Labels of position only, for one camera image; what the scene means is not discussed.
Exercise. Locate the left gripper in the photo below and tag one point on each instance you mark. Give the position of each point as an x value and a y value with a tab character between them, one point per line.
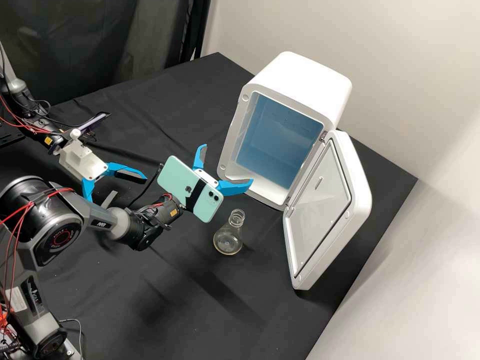
82	161

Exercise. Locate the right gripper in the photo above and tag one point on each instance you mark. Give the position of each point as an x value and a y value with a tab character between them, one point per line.
205	176

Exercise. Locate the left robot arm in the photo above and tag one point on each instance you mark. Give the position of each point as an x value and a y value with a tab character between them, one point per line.
17	92

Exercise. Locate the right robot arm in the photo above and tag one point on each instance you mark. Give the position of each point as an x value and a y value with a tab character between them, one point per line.
56	221

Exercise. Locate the clear flask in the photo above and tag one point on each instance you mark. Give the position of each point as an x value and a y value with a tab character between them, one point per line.
228	240

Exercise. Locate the white incubator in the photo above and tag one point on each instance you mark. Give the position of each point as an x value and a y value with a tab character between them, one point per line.
300	80

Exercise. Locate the incubator door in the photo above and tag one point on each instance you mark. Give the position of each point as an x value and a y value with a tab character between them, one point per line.
360	202

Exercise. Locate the right wrist camera phone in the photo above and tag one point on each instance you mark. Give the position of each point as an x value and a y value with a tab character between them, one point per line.
179	180

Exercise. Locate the wrist camera phone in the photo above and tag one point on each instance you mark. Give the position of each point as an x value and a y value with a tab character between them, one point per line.
179	180
93	123

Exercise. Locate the left wrist camera phone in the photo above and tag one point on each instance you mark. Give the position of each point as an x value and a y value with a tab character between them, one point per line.
93	123

